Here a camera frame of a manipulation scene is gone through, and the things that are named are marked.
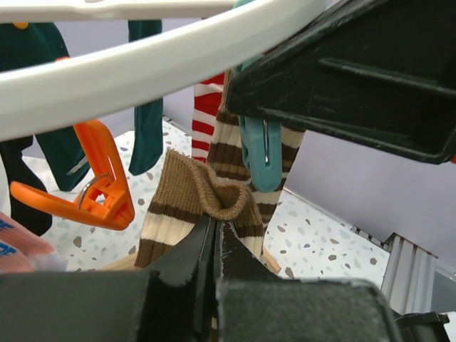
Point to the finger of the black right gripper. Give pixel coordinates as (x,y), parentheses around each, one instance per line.
(376,73)

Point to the dark green sock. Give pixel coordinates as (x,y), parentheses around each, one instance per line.
(148,144)
(23,46)

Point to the red white striped sock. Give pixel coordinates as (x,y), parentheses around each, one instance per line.
(207,98)

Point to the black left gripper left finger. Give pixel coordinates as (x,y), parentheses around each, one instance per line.
(171,300)

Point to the brown striped sock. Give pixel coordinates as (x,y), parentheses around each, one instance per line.
(225,154)
(188,190)

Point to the black striped sock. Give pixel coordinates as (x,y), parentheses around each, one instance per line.
(21,183)

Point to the teal clothespin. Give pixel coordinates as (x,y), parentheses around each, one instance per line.
(261,138)

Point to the white round sock hanger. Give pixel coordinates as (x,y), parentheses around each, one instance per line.
(104,82)

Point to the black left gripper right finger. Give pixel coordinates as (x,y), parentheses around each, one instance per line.
(254,304)

